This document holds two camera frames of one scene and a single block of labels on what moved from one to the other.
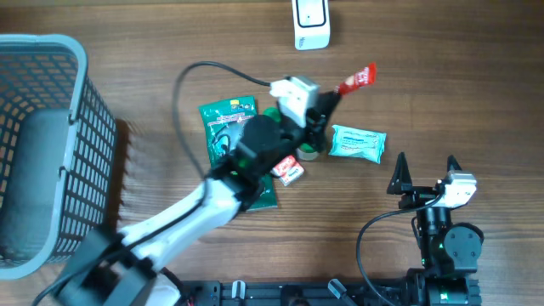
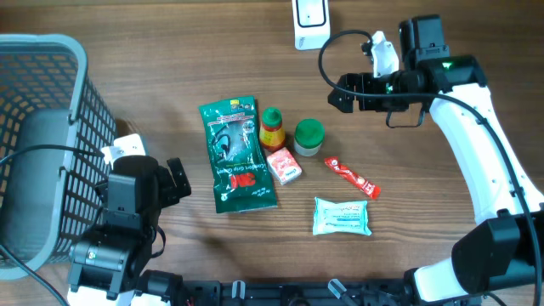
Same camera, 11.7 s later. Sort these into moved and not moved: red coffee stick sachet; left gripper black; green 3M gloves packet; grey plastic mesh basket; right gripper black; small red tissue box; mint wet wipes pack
Moved: left gripper black; mint wet wipes pack; red coffee stick sachet; right gripper black
Not moved: green 3M gloves packet; grey plastic mesh basket; small red tissue box
